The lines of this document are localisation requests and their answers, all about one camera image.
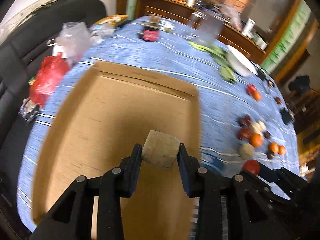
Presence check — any white round cake top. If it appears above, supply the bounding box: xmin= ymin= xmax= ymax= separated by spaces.
xmin=258 ymin=120 xmax=266 ymax=132

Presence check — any wooden cabinet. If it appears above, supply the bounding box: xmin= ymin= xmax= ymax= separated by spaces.
xmin=116 ymin=0 xmax=320 ymax=81

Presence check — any large orange tangerine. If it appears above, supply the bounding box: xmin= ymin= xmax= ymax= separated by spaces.
xmin=268 ymin=142 xmax=279 ymax=154

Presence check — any blue plaid tablecloth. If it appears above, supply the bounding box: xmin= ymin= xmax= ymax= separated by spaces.
xmin=17 ymin=17 xmax=299 ymax=230

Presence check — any clear plastic bag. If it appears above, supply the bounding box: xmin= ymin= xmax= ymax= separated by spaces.
xmin=47 ymin=22 xmax=91 ymax=68

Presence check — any dark jar pink label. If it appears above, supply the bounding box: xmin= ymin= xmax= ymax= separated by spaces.
xmin=139 ymin=15 xmax=160 ymax=42

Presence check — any brown cardboard box tray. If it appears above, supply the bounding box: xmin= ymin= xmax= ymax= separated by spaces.
xmin=31 ymin=61 xmax=200 ymax=239

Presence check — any dark red date upper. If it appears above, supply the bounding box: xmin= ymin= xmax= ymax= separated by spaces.
xmin=244 ymin=115 xmax=252 ymax=126

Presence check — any pink plastic bag cabinet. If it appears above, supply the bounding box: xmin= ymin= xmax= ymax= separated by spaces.
xmin=221 ymin=4 xmax=243 ymax=31

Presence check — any large red date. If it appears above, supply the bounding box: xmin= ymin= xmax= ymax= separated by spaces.
xmin=237 ymin=127 xmax=252 ymax=140

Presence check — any dark purple plum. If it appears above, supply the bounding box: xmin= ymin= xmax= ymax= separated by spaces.
xmin=266 ymin=150 xmax=274 ymax=160

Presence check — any small red tomato far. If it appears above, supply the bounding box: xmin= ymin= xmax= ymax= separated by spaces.
xmin=246 ymin=83 xmax=257 ymax=95

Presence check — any red plastic bag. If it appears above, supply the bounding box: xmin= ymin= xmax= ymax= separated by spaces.
xmin=29 ymin=53 xmax=69 ymax=107

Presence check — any wooden chair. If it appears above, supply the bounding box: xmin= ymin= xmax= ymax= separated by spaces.
xmin=286 ymin=75 xmax=319 ymax=134

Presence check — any large red tomato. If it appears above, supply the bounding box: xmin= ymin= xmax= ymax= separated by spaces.
xmin=241 ymin=159 xmax=260 ymax=176

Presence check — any small orange tangerine far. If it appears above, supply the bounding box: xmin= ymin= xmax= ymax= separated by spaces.
xmin=253 ymin=90 xmax=262 ymax=101

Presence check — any red fruit near cup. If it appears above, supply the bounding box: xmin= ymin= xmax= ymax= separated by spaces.
xmin=275 ymin=97 xmax=281 ymax=105

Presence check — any right orange tangerine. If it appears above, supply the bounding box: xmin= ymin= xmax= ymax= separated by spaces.
xmin=278 ymin=145 xmax=286 ymax=155

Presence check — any clear plastic pitcher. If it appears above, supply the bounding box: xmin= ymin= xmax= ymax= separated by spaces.
xmin=186 ymin=10 xmax=225 ymax=47

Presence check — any green leafy vegetable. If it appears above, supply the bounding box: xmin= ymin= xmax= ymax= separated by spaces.
xmin=189 ymin=41 xmax=237 ymax=83

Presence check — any small glass plate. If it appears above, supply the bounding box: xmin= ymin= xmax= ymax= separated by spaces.
xmin=158 ymin=19 xmax=176 ymax=33

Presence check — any black sofa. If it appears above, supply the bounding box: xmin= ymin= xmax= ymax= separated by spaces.
xmin=1 ymin=0 xmax=107 ymax=177

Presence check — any white ceramic bowl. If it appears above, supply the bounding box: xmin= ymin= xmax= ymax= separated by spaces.
xmin=227 ymin=45 xmax=258 ymax=77

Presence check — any orange tangerine by cakes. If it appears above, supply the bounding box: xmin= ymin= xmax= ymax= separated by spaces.
xmin=249 ymin=133 xmax=264 ymax=148

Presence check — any small dark date left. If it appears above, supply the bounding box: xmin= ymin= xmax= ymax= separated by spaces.
xmin=238 ymin=117 xmax=247 ymax=127

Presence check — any small dark date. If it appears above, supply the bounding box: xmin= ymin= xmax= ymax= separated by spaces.
xmin=264 ymin=131 xmax=271 ymax=139
xmin=238 ymin=117 xmax=247 ymax=127

